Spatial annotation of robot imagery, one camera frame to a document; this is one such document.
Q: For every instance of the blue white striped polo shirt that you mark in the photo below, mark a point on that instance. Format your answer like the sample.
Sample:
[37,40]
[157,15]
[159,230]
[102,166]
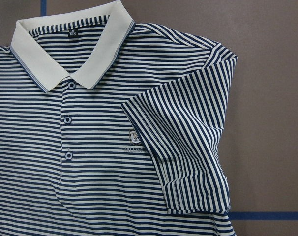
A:
[111,128]

